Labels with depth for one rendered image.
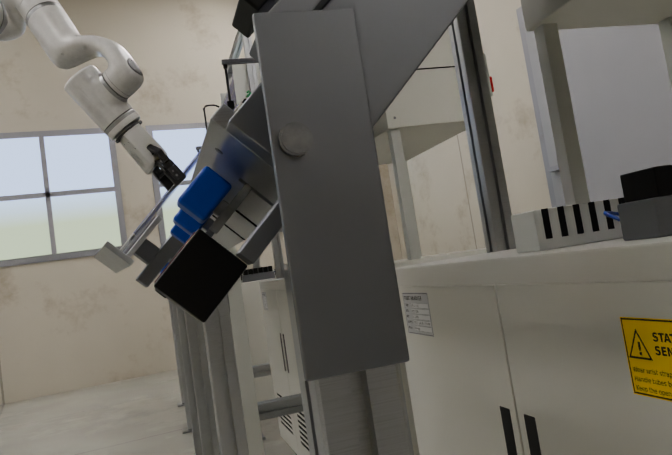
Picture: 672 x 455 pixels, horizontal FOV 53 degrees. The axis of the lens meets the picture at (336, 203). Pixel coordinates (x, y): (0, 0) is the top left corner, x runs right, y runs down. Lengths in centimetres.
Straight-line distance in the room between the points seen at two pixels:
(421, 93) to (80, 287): 408
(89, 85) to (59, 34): 16
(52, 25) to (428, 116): 103
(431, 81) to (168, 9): 444
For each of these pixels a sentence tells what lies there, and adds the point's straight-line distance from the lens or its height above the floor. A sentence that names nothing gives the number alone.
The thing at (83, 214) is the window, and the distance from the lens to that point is 568.
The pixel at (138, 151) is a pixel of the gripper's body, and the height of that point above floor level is 95.
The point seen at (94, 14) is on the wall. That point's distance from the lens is 615.
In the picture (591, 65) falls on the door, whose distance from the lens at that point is 440.
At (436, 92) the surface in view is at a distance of 204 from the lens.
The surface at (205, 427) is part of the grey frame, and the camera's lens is 179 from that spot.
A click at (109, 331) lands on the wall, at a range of 567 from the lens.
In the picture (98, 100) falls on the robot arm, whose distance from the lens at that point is 158.
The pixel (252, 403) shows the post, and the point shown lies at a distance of 159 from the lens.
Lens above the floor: 64
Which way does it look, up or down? 5 degrees up
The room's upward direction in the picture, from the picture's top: 9 degrees counter-clockwise
